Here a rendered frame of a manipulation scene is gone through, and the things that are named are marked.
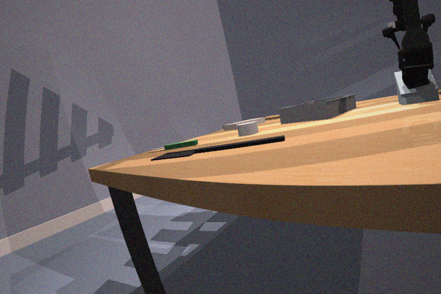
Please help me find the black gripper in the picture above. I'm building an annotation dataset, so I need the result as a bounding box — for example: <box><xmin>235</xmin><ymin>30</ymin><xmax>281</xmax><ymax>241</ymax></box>
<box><xmin>382</xmin><ymin>8</ymin><xmax>435</xmax><ymax>49</ymax></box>

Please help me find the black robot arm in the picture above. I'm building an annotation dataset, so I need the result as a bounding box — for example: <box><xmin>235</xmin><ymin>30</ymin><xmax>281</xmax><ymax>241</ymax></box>
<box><xmin>390</xmin><ymin>0</ymin><xmax>434</xmax><ymax>89</ymax></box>

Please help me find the grey short cylinder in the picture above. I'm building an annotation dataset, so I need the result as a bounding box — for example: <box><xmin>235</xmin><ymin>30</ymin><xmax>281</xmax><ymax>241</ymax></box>
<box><xmin>237</xmin><ymin>121</ymin><xmax>258</xmax><ymax>136</ymax></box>

